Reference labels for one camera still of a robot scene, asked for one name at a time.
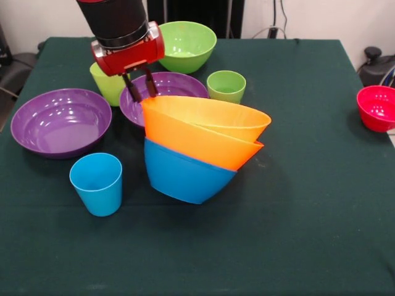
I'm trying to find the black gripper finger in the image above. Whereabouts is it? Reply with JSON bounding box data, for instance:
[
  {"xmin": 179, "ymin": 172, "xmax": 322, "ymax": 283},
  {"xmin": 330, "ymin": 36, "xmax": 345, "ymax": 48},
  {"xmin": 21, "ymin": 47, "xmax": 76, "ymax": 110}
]
[
  {"xmin": 122, "ymin": 73, "xmax": 143, "ymax": 104},
  {"xmin": 144, "ymin": 68, "xmax": 159, "ymax": 99}
]

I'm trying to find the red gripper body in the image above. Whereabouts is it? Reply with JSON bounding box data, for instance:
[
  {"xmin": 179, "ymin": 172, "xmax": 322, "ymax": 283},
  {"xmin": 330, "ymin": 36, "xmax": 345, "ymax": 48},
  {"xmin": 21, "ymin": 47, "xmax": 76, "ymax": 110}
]
[{"xmin": 92, "ymin": 22, "xmax": 166, "ymax": 77}]

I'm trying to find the orange bowl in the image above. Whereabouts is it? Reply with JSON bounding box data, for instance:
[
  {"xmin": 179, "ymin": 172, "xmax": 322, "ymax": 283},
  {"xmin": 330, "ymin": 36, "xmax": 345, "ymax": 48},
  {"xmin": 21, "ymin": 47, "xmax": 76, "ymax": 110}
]
[
  {"xmin": 143, "ymin": 112, "xmax": 265, "ymax": 173},
  {"xmin": 141, "ymin": 95, "xmax": 273, "ymax": 143}
]

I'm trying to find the blue bowl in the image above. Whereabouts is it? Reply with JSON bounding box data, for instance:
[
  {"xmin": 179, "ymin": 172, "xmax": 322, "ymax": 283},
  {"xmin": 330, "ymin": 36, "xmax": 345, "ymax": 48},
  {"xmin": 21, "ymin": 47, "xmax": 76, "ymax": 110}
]
[{"xmin": 143, "ymin": 136, "xmax": 238, "ymax": 205}]

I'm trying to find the red bowl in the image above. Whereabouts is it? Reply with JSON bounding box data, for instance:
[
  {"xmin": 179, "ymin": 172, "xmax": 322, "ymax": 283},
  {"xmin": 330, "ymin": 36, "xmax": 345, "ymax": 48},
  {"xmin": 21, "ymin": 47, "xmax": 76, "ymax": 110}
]
[{"xmin": 356, "ymin": 85, "xmax": 395, "ymax": 134}]

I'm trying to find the purple bowl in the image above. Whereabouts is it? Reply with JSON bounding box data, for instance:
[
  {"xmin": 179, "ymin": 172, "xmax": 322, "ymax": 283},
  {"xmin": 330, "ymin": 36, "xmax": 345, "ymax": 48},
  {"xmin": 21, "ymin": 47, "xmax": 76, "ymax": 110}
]
[
  {"xmin": 10, "ymin": 88, "xmax": 113, "ymax": 160},
  {"xmin": 119, "ymin": 71, "xmax": 210, "ymax": 128}
]

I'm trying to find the yellow-green cup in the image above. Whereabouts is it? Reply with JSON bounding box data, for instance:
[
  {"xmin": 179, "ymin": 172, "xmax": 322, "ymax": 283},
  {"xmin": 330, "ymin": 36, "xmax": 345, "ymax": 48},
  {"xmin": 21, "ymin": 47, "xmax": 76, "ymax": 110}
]
[{"xmin": 89, "ymin": 61, "xmax": 131, "ymax": 108}]

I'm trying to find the green bowl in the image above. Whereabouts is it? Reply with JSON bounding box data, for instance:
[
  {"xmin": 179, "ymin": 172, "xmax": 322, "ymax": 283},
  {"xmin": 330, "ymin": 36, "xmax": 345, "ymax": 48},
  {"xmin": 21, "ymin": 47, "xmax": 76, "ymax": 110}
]
[{"xmin": 156, "ymin": 20, "xmax": 218, "ymax": 75}]

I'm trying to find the blue cup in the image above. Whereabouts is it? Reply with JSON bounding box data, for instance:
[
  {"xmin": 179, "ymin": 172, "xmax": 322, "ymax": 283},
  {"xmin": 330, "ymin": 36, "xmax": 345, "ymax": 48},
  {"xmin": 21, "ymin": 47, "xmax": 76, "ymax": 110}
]
[{"xmin": 69, "ymin": 152, "xmax": 123, "ymax": 218}]

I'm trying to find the black equipment box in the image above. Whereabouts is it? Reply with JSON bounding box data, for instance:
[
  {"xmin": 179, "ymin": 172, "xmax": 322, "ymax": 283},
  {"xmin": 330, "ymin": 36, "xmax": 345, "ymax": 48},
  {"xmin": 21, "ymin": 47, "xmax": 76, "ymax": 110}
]
[{"xmin": 0, "ymin": 23, "xmax": 14, "ymax": 66}]

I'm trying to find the dark green table cloth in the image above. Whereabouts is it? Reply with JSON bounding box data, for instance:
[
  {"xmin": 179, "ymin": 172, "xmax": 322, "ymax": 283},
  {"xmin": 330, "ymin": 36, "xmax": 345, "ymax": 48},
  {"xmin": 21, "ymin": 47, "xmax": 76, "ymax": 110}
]
[{"xmin": 0, "ymin": 36, "xmax": 395, "ymax": 296}]

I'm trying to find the grey pedestal foot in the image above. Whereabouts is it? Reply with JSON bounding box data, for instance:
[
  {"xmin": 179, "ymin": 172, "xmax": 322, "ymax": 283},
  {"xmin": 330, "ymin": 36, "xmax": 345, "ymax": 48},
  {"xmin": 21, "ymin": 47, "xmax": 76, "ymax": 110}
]
[
  {"xmin": 0, "ymin": 41, "xmax": 46, "ymax": 93},
  {"xmin": 357, "ymin": 46, "xmax": 395, "ymax": 89}
]

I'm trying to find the black hanging cable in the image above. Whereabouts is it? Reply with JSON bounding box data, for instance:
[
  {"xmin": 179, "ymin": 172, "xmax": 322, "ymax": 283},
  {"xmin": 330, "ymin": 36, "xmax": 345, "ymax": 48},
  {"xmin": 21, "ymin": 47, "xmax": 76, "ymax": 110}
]
[{"xmin": 271, "ymin": 0, "xmax": 290, "ymax": 39}]

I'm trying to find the tangle of cables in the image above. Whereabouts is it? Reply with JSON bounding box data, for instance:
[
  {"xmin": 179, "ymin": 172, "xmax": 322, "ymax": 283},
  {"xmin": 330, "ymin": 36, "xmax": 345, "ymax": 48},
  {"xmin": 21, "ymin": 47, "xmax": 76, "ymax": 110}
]
[{"xmin": 378, "ymin": 67, "xmax": 395, "ymax": 88}]

